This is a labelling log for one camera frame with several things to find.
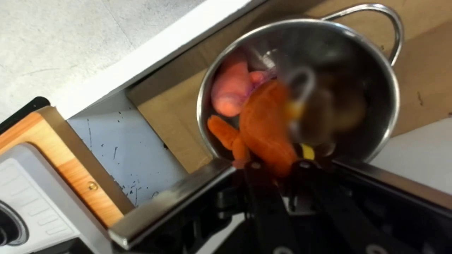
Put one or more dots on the white toy sink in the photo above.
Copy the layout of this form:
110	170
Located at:
131	150

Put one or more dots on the pink plush doll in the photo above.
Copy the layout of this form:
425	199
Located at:
230	89

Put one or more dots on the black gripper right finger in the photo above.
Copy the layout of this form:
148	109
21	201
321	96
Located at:
329	220

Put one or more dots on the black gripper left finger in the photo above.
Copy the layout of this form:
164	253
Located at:
268	216

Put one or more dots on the grey toy stove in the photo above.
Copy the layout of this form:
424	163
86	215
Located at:
33	198

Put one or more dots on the orange plush doll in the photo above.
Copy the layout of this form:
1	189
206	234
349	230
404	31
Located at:
266	122

